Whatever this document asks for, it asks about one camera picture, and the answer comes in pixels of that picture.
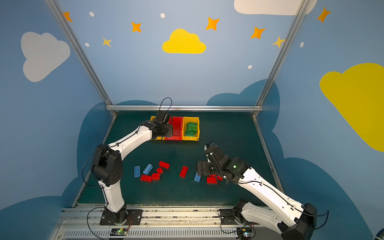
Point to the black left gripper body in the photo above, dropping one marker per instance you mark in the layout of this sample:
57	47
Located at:
168	130

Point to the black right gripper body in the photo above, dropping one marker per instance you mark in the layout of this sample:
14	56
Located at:
202	168

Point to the light blue lego brick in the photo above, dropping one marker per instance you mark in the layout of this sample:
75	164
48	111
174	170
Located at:
197	178

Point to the green lego brick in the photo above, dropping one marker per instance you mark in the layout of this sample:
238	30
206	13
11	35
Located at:
192	126
191	133

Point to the light blue lego brick side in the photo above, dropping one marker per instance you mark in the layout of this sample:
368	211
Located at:
148	169

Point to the light blue lego brick corner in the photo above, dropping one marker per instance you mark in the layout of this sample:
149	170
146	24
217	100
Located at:
137	171

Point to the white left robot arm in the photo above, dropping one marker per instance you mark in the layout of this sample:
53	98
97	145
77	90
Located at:
107	166

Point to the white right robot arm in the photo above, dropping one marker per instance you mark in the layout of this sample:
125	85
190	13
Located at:
281	214

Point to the left yellow storage bin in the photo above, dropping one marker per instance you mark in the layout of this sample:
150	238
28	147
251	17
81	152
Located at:
158	131

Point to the yellow storage bin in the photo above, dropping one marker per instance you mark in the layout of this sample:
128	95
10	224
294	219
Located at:
158	131
187	120

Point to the red lego brick cluster bottom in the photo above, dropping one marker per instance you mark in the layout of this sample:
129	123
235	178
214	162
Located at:
211	180

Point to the red storage bin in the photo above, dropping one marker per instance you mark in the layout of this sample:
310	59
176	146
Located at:
177	124

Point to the right yellow storage bin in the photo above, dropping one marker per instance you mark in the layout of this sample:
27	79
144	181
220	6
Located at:
187	120

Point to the red lego brick upright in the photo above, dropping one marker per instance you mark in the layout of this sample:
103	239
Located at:
183	172

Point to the red lego brick long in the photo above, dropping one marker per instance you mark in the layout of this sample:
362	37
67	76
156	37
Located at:
164	165

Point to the red square lego brick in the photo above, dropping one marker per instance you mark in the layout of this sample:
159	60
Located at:
160	170

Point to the red lego brick left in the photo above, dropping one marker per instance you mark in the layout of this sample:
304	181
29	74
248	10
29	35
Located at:
146	178

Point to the right controller board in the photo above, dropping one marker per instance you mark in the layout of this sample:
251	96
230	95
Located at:
245	233

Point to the controller board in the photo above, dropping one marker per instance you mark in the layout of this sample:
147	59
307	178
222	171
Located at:
118	232
245	233

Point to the left controller board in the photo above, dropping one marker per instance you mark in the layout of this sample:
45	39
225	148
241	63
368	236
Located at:
118	232

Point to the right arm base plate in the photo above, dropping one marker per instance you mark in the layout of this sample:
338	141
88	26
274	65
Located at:
230	217

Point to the aluminium frame post left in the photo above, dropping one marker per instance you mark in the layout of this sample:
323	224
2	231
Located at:
64	24

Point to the aluminium frame post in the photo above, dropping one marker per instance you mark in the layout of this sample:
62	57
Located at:
64	24
284	49

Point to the aluminium frame rail back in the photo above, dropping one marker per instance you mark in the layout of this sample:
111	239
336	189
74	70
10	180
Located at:
185	108

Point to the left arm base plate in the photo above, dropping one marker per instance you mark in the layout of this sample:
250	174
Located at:
123	217

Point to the aluminium front rail base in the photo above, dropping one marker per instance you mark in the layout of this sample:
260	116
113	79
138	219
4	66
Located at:
157	223

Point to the aluminium frame post right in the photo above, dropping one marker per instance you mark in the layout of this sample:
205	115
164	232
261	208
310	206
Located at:
284	49

